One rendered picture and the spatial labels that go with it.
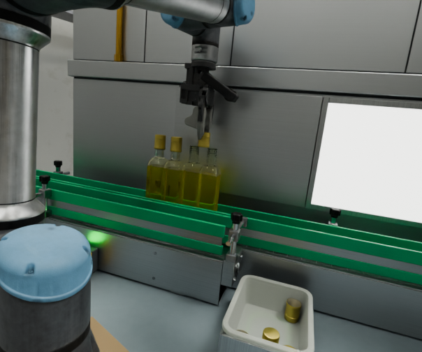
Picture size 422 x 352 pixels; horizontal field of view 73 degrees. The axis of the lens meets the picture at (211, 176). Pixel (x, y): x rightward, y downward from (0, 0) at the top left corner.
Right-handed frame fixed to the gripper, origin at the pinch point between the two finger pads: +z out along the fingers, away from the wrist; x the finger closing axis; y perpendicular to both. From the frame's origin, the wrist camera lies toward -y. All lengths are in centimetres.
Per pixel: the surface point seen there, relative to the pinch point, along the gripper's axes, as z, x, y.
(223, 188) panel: 17.9, -11.8, -4.2
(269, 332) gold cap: 36, 27, -28
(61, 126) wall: 22, -186, 246
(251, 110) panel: -8.8, -11.9, -10.8
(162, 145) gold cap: 4.6, 1.1, 13.0
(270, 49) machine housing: -27.5, -15.0, -13.6
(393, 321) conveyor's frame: 39, 6, -56
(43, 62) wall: -46, -169, 253
